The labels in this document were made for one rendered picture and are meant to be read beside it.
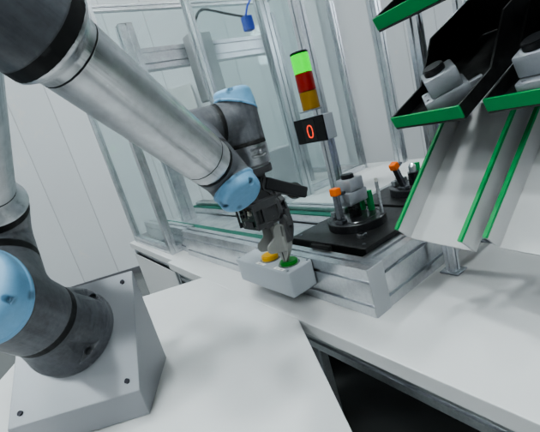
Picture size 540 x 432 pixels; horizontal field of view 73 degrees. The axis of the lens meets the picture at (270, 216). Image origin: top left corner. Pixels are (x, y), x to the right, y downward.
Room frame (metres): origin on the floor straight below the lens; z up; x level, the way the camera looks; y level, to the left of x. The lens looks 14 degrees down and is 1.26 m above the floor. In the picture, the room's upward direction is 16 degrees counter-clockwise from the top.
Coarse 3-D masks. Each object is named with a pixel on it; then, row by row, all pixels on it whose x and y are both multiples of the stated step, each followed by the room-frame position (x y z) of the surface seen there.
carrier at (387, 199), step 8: (408, 168) 0.98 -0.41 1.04; (416, 168) 0.97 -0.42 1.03; (408, 176) 0.98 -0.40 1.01; (416, 176) 0.96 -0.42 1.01; (392, 184) 1.01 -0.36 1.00; (408, 184) 0.99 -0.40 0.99; (384, 192) 1.05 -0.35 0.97; (392, 192) 0.97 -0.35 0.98; (400, 192) 0.94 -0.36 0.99; (408, 192) 0.93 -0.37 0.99; (376, 200) 0.99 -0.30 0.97; (384, 200) 0.97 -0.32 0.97; (392, 200) 0.95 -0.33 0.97; (400, 200) 0.93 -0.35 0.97
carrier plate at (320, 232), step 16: (384, 208) 0.90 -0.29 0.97; (400, 208) 0.86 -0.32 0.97; (320, 224) 0.92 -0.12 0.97; (384, 224) 0.78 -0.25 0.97; (304, 240) 0.83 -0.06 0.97; (320, 240) 0.80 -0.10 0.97; (336, 240) 0.77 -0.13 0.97; (352, 240) 0.74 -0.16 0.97; (368, 240) 0.72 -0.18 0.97; (384, 240) 0.71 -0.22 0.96
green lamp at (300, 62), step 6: (300, 54) 1.04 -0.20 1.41; (306, 54) 1.05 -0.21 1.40; (294, 60) 1.05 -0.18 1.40; (300, 60) 1.04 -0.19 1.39; (306, 60) 1.04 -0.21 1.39; (294, 66) 1.05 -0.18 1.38; (300, 66) 1.04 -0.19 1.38; (306, 66) 1.04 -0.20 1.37; (294, 72) 1.06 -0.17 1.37; (300, 72) 1.04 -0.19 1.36
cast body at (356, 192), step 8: (344, 176) 0.83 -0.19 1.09; (352, 176) 0.83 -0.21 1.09; (360, 176) 0.83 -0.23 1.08; (344, 184) 0.83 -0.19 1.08; (352, 184) 0.82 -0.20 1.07; (360, 184) 0.83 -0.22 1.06; (352, 192) 0.82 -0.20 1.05; (360, 192) 0.83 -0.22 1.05; (344, 200) 0.82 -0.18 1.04; (352, 200) 0.81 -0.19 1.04; (360, 200) 0.82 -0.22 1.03
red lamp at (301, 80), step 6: (306, 72) 1.04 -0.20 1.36; (312, 72) 1.06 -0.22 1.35; (300, 78) 1.04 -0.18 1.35; (306, 78) 1.04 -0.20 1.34; (312, 78) 1.05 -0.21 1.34; (300, 84) 1.05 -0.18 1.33; (306, 84) 1.04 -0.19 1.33; (312, 84) 1.04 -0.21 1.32; (300, 90) 1.05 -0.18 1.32; (306, 90) 1.04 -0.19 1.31
